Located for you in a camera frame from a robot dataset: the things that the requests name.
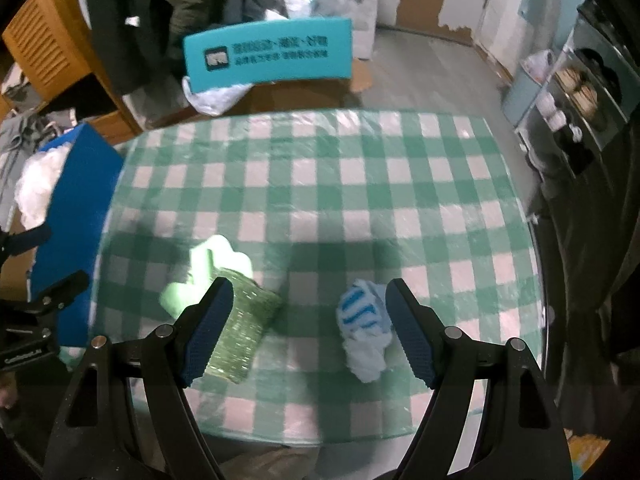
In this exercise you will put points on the blue cardboard box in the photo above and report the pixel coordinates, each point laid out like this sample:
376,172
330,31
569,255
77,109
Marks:
80,200

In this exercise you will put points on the light blue trash bin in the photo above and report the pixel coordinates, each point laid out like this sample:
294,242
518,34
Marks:
522,100

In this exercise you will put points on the teal box lid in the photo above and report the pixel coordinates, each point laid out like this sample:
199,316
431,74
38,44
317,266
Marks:
270,52

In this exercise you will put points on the brown cardboard box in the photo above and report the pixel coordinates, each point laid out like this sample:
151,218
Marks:
300,95

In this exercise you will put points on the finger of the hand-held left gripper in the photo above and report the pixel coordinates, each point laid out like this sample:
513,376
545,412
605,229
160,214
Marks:
60,290
25,241

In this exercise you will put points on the green checked tablecloth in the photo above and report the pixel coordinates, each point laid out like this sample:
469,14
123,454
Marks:
350,195

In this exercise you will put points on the black coat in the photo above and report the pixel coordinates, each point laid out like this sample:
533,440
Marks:
120,25

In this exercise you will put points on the grey printed bag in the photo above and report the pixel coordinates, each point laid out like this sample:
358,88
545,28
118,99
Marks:
20,135

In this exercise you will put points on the wooden wardrobe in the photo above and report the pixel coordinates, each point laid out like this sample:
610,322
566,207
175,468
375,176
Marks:
50,50

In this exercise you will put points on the white bin bag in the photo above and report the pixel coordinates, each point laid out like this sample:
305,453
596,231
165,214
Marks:
540,62

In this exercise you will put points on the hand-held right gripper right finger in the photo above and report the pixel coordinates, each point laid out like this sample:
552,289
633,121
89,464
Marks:
410,332

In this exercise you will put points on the white door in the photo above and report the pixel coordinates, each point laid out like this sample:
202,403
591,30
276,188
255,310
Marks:
505,10

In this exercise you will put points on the blue striped white sock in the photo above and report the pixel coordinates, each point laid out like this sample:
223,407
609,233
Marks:
362,320

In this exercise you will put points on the metal shoe rack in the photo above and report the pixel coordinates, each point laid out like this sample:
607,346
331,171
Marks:
585,85

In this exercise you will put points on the green scrub sponge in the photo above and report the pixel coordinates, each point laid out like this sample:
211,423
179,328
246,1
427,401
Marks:
245,325

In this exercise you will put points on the white plastic bag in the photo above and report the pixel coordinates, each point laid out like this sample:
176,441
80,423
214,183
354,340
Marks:
215,97

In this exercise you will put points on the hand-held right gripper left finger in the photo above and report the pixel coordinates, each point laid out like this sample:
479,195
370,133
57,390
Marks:
207,332

